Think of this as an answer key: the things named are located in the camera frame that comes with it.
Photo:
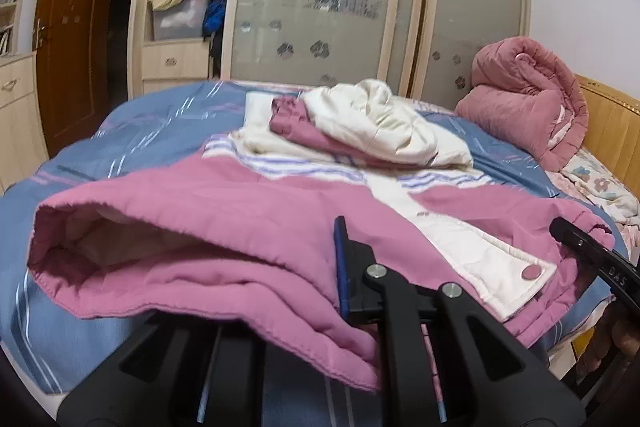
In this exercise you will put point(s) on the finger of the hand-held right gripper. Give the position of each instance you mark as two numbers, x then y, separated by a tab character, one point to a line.
600	264

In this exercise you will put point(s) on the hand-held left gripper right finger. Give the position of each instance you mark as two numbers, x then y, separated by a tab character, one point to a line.
341	267

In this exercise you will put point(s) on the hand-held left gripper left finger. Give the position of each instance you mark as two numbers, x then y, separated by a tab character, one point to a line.
235	357

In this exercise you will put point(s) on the pink and cream hooded jacket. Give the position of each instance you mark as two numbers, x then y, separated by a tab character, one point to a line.
225	217

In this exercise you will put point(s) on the person's right hand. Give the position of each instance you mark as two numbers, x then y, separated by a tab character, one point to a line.
627	337

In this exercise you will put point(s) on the floral print blanket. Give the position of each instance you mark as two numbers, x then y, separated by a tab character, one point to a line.
595	182

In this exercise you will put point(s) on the wooden headboard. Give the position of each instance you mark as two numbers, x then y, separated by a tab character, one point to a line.
615	132

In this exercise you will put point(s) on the pink rolled quilt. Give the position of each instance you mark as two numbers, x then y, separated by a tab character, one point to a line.
515	107

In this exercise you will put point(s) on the beige wardrobe drawer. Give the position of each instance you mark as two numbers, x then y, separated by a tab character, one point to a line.
172	59
172	86

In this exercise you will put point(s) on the blue striped bed sheet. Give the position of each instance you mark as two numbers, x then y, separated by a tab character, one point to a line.
100	142

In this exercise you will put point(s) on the blue garment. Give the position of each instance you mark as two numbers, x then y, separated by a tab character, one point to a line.
214	17

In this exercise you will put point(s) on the translucent storage box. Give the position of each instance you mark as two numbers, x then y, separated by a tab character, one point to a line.
177	19

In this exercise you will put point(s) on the light wooden cabinet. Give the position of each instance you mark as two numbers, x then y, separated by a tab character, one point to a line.
17	122

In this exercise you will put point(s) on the beige wardrobe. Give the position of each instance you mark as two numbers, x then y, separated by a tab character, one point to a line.
137	7

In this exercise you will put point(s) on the brown wooden door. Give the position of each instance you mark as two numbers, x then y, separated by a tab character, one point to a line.
75	47

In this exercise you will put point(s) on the bookshelf with books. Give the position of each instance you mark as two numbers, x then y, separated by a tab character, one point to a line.
10	7

